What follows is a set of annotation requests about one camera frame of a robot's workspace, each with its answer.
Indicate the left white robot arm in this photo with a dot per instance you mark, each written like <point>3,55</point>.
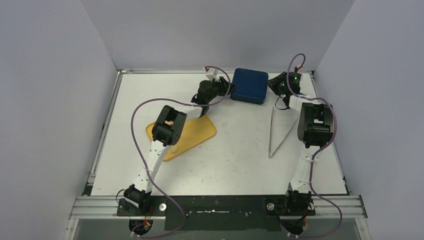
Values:
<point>139,192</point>

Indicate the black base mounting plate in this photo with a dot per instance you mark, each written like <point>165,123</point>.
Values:
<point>222,212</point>

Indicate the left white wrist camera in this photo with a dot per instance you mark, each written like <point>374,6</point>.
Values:
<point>211,74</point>

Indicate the white swirl chocolate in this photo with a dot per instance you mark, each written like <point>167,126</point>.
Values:
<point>175,150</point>

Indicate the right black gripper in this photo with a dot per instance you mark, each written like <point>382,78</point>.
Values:
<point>274,84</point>

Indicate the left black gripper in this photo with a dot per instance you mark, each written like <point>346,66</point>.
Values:
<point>223,85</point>

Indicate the yellow plastic tray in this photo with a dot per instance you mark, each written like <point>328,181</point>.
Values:
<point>195,136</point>

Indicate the dark blue box lid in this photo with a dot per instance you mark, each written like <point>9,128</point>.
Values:
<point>250,86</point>

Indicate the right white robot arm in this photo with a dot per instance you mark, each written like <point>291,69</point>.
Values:
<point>315,128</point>

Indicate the metal serving tongs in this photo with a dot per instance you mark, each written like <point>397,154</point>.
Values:
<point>281,123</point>

